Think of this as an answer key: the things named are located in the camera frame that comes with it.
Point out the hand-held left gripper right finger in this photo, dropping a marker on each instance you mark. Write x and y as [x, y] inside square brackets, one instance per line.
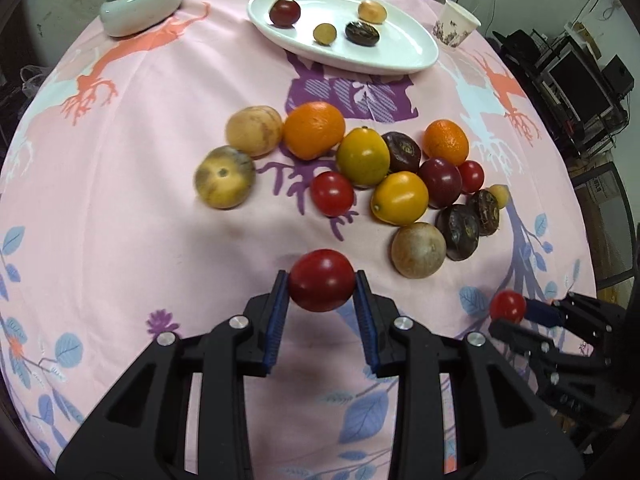
[365, 320]

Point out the pink printed tablecloth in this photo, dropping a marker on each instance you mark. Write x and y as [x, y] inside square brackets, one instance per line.
[150, 235]

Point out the clear plastic bag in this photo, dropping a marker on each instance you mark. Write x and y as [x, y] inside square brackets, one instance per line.
[32, 77]

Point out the pale green lidded jar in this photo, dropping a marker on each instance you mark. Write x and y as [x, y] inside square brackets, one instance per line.
[140, 5]

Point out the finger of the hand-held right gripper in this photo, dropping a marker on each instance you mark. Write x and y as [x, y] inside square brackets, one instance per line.
[542, 312]
[520, 337]

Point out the small orange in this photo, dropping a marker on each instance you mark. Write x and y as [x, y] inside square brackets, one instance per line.
[446, 141]

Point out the yellow striped pepino melon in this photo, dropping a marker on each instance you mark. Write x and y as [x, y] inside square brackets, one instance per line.
[254, 130]
[225, 176]

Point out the small red cherry tomato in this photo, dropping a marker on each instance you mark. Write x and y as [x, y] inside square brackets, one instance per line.
[507, 306]
[472, 176]

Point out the small round brown fruit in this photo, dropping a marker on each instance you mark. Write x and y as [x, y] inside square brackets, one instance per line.
[325, 34]

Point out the floral paper cup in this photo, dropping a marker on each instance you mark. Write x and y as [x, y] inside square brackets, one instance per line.
[455, 25]

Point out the yellow-orange tomato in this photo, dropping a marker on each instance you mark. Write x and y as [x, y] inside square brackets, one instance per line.
[400, 197]

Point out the large red tomato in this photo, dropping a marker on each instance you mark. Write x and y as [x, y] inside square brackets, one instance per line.
[322, 280]

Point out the white oval plate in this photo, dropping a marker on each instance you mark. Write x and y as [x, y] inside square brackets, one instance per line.
[400, 40]

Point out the black speaker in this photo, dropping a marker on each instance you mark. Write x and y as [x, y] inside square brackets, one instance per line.
[616, 72]

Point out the large orange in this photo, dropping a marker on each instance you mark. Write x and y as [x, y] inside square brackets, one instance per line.
[314, 130]

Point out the round tan fruit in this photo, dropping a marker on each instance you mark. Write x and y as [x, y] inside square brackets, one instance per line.
[418, 250]

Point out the yellow-green orange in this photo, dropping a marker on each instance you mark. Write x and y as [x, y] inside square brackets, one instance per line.
[362, 156]

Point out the computer monitor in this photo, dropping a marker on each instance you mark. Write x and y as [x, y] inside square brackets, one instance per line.
[580, 82]

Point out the dark red plum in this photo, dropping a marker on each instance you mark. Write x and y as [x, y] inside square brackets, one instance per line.
[285, 12]
[440, 182]

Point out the small yellow longan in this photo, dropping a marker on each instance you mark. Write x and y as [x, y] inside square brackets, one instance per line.
[501, 195]

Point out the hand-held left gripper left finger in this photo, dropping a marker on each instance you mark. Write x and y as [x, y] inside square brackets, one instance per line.
[277, 320]

